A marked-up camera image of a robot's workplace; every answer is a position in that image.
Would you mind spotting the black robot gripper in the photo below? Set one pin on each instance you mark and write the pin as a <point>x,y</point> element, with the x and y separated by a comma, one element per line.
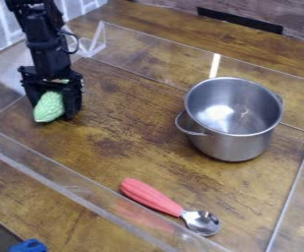
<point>51,75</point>

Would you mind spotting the green bumpy toy gourd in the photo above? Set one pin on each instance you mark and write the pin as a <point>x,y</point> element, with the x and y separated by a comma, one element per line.
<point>50,107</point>

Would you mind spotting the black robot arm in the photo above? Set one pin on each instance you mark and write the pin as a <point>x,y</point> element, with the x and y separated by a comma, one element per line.
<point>40,21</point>

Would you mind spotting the silver metal pot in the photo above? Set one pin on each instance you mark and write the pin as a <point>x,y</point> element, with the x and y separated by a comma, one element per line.
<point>229,117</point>

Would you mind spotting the blue object at corner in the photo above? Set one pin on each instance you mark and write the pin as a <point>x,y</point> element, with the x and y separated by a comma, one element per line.
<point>30,245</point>

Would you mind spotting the clear acrylic enclosure wall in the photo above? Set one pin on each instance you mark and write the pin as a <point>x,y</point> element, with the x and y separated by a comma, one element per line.
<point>62,167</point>

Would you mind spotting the red handled metal spoon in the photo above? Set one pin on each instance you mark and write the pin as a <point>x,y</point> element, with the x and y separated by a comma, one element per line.
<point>202,222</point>

